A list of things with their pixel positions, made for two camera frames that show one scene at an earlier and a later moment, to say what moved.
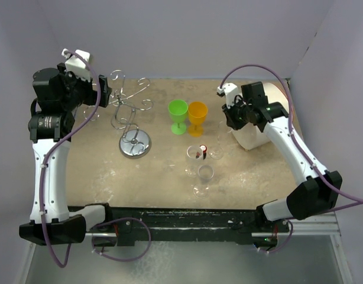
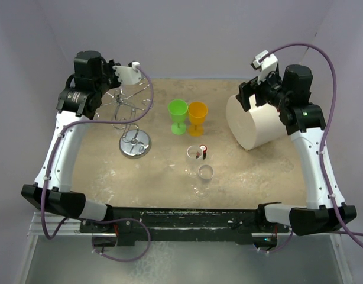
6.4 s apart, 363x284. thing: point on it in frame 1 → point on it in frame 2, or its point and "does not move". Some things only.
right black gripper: (230, 120) → (248, 89)
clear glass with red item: (194, 153) does not move
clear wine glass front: (205, 173) does not move
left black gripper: (68, 77) → (109, 67)
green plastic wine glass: (178, 109) does not move
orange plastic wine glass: (197, 111) does not move
